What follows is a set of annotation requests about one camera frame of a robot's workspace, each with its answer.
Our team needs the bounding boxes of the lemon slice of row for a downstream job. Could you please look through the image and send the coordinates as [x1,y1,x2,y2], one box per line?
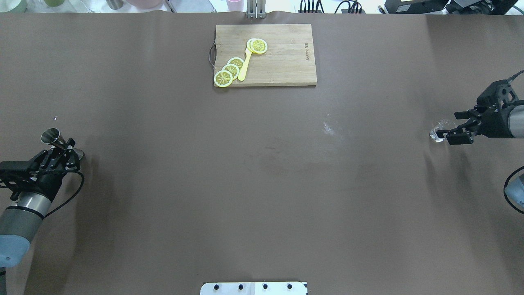
[222,63,240,80]
[228,57,244,69]

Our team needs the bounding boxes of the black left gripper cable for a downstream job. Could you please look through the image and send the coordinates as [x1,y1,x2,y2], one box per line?
[43,171,85,218]

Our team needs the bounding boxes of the black computer equipment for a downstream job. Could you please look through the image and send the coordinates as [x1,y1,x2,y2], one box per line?
[384,0,518,15]

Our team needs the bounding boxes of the small clear glass cup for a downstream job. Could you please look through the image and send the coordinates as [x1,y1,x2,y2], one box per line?
[429,119,456,143]

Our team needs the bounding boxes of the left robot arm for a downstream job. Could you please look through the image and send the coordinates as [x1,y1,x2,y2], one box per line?
[0,138,85,295]

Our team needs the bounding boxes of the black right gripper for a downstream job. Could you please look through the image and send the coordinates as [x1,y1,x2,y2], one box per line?
[436,106,516,145]

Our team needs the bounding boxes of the aluminium frame post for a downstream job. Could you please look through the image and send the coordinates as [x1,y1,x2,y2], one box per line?
[246,0,267,19]

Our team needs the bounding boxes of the lemon slice upper of row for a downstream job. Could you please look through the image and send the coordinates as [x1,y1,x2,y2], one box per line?
[228,57,244,69]

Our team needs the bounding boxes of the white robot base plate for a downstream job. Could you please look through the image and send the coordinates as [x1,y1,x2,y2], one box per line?
[200,281,309,295]

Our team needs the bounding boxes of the lemon slice middle of row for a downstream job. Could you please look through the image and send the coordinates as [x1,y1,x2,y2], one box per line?
[222,63,240,80]

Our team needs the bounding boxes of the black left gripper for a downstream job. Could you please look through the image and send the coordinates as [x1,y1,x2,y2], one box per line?
[11,138,81,201]

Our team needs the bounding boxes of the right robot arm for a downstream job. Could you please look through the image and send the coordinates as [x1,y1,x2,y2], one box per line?
[429,104,524,213]

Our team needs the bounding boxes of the lemon slice on fork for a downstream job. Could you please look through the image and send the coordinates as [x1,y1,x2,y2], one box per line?
[246,39,268,54]

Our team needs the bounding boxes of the black power strip cables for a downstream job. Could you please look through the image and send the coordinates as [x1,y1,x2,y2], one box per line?
[298,0,366,14]

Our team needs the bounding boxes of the wooden cutting board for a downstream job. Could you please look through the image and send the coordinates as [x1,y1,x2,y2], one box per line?
[213,23,317,87]

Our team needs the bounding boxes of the steel double jigger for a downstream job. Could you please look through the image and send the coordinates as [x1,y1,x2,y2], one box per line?
[41,128,85,161]

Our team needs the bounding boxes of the pink cup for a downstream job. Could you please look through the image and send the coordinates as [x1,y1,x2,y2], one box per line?
[226,0,246,12]

